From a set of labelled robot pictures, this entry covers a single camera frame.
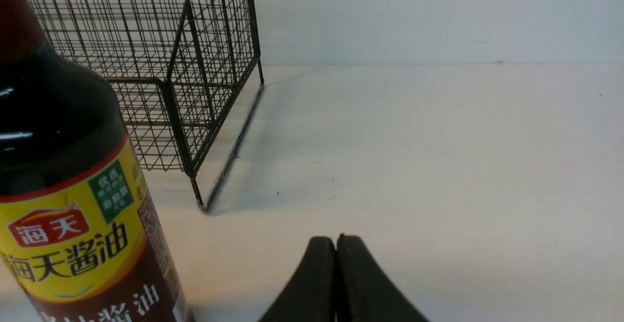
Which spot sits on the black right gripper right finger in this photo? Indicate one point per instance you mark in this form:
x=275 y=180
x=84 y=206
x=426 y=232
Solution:
x=364 y=292

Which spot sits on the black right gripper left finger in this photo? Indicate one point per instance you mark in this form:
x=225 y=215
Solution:
x=308 y=295

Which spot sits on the right soy sauce bottle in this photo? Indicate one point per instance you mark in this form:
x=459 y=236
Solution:
x=79 y=230

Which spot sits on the black wire mesh rack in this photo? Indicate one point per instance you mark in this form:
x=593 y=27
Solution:
x=177 y=66

